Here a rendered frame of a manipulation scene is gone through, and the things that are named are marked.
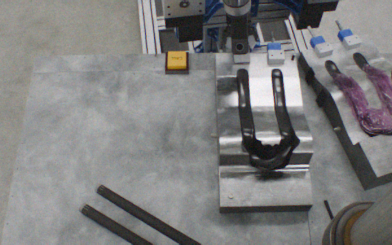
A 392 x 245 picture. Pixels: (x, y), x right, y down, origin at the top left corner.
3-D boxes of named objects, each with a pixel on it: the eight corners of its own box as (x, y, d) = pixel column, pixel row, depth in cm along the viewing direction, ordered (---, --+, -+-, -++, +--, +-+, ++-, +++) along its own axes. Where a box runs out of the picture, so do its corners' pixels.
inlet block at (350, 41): (328, 26, 161) (331, 16, 156) (340, 23, 162) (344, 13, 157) (344, 55, 155) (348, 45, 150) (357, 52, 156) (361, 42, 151)
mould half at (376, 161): (298, 60, 157) (304, 40, 147) (363, 43, 161) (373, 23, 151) (364, 190, 134) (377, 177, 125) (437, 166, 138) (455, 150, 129)
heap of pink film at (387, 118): (325, 75, 147) (331, 61, 140) (372, 62, 150) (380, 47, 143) (362, 144, 135) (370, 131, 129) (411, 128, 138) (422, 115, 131)
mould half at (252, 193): (214, 69, 155) (215, 44, 143) (290, 69, 155) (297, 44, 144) (219, 213, 131) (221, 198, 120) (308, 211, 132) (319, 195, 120)
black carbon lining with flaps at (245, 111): (234, 72, 146) (236, 54, 138) (284, 72, 146) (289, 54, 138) (240, 174, 130) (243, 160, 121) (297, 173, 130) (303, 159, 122)
